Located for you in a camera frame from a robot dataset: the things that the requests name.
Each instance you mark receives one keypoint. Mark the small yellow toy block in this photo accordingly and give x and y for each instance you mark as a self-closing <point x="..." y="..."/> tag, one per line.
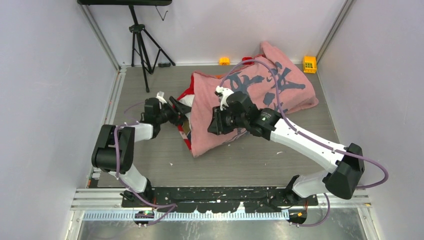
<point x="224" y="61"/>

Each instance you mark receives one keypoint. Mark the yellow green toy block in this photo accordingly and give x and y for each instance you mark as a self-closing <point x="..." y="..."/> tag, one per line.
<point x="309" y="64"/>

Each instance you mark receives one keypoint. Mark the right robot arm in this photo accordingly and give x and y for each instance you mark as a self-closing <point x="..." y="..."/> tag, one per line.
<point x="342" y="166"/>

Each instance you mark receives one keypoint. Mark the red toy block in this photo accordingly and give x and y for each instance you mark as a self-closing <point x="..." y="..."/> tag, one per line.
<point x="247" y="60"/>

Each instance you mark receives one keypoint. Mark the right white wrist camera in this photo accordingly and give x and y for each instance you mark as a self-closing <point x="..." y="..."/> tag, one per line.
<point x="223" y="93"/>

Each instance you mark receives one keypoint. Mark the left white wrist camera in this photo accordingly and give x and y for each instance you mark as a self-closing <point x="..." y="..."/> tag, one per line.
<point x="160" y="96"/>

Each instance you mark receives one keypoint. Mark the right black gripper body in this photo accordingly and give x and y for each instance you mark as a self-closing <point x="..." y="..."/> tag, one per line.
<point x="233" y="121"/>

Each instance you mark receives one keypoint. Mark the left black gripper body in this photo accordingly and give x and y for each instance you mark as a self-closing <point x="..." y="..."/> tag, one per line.
<point x="167" y="113"/>

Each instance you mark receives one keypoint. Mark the pink printed pillowcase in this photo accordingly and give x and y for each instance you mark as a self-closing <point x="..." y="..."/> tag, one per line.
<point x="272" y="81"/>

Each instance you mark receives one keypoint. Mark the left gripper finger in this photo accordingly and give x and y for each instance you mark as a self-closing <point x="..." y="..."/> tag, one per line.
<point x="178" y="107"/>
<point x="177" y="119"/>

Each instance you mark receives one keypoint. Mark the small black floor object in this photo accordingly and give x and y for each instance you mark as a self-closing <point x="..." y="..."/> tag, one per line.
<point x="164" y="64"/>

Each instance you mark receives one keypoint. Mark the white pillow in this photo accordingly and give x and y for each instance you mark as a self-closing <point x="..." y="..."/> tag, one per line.
<point x="187" y="100"/>

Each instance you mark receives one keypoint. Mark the black overhead bar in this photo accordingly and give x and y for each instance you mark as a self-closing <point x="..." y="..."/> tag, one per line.
<point x="156" y="3"/>

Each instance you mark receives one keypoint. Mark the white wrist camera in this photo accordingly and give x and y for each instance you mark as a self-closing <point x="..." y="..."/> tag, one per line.
<point x="223" y="93"/>
<point x="160" y="96"/>

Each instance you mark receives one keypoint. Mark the black tripod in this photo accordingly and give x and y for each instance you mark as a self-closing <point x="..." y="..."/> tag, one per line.
<point x="138" y="47"/>

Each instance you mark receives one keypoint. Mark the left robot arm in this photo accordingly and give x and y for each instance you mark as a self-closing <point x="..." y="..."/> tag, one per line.
<point x="114" y="148"/>

